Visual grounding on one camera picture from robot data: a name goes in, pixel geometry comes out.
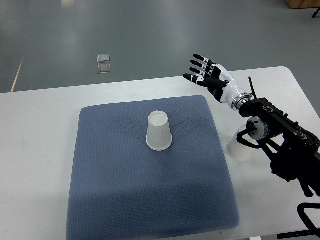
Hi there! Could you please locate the black table control panel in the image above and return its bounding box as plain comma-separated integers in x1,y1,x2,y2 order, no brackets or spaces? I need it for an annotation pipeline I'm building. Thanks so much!
277,230,316,240

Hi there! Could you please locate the metal floor plate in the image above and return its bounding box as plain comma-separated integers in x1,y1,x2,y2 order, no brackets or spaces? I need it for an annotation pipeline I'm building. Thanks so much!
97,63,111,74
97,53,110,63

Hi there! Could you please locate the white paper cup on cushion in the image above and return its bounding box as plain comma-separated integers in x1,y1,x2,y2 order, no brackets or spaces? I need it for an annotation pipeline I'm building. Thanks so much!
146,110,173,151

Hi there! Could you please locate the upper metal floor plate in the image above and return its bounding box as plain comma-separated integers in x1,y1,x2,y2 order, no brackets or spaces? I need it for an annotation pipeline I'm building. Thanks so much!
97,53,110,63

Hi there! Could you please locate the lower metal floor plate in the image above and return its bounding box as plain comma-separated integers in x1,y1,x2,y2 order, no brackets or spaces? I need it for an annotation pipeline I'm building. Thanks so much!
97,63,111,74

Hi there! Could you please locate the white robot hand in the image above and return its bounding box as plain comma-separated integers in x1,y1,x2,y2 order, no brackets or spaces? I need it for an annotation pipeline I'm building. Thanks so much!
183,54,250,110

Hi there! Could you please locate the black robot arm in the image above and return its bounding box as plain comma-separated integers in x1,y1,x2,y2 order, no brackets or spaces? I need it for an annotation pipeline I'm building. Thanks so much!
183,54,320,198

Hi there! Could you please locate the white paper cup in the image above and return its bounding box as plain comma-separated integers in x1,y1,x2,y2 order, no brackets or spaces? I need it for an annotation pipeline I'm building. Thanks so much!
226,125,252,162
146,110,173,151

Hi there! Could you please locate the wooden furniture corner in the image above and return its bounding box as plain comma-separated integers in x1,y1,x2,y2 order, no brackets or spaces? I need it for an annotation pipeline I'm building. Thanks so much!
285,0,320,10

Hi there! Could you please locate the black cable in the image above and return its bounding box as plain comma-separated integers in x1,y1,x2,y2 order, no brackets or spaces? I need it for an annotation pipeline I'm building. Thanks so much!
296,202,320,232

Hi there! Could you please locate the blue grey cushion mat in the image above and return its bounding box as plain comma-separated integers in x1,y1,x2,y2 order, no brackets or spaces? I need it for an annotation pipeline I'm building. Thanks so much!
66,95,240,240

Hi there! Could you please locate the black tripod leg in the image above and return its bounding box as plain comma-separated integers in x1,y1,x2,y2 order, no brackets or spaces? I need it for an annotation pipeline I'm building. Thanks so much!
312,7,320,18

